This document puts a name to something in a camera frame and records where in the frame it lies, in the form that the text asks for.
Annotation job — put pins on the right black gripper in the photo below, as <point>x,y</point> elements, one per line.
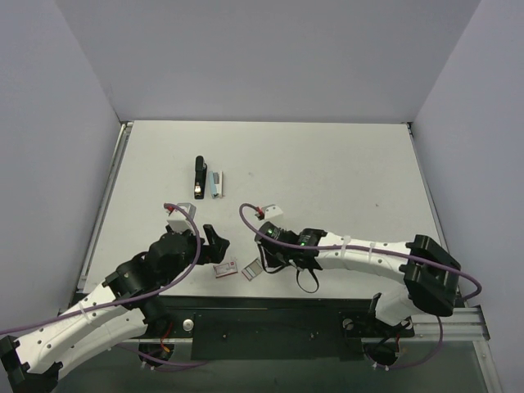
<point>265,231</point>

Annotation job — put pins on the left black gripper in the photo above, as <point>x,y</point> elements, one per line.
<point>205,250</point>

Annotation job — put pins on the black stapler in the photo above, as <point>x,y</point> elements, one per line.
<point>200,178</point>

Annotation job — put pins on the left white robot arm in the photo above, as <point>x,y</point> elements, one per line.
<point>125,305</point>

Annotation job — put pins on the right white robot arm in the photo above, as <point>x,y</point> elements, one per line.
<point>426,274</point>

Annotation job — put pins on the red white staple box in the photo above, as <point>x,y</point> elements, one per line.
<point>225,269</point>

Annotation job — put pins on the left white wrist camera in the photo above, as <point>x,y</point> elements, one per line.
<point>180,217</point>

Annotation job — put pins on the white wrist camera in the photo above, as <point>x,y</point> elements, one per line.
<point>269,212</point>
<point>180,217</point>

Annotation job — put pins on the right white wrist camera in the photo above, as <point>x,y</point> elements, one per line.
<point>269,212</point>

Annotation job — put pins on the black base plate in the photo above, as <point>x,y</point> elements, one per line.
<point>235,328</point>

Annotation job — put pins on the aluminium rail frame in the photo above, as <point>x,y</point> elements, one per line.
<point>466,324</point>

